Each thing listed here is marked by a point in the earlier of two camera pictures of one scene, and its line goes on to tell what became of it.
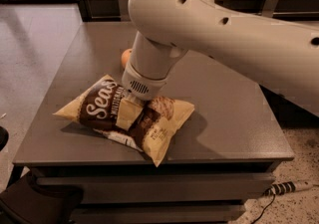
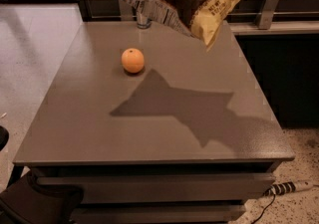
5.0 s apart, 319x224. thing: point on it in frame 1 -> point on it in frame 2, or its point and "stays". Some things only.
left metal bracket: (124, 1) stays
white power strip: (288, 186) stays
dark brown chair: (23, 202) stays
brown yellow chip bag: (157, 126) -> (194, 2)
